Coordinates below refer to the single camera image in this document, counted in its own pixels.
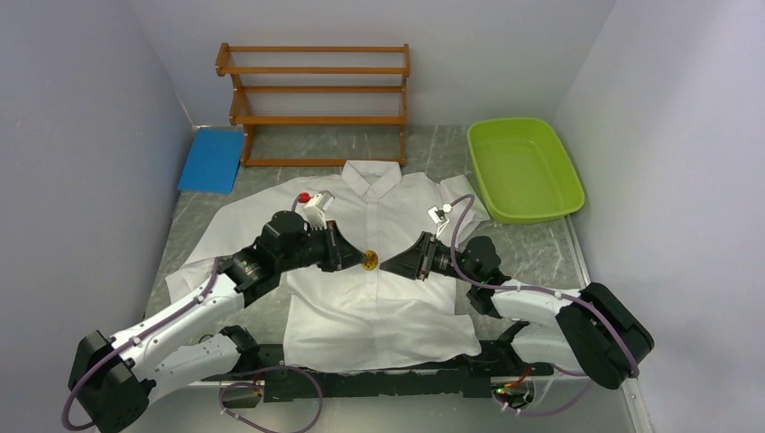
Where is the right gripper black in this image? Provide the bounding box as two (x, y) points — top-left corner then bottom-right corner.
(380, 231), (480, 283)

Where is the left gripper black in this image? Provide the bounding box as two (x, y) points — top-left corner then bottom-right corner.
(278, 220), (367, 272)

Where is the yellow brooch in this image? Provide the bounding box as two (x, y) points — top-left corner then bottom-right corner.
(362, 250), (379, 271)

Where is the white shirt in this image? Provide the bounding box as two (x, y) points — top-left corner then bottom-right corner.
(166, 161), (488, 373)

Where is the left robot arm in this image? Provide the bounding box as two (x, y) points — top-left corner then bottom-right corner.
(60, 211), (368, 432)

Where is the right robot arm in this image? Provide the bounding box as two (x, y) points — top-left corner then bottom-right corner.
(380, 233), (655, 390)

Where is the green plastic basin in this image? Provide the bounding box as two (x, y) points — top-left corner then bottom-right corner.
(466, 117), (585, 225)

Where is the wooden shoe rack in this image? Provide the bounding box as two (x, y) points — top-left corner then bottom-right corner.
(215, 43), (411, 168)

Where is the blue board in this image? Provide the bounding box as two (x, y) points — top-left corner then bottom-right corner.
(177, 128), (244, 194)

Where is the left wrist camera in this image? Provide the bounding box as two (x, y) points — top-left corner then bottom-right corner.
(296, 190), (335, 230)

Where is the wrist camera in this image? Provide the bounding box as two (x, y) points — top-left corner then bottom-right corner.
(427, 203), (453, 238)
(296, 190), (335, 230)

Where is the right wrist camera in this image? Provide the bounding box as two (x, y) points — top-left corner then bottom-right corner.
(427, 203), (453, 238)

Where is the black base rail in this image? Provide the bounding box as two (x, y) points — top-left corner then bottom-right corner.
(203, 337), (554, 402)

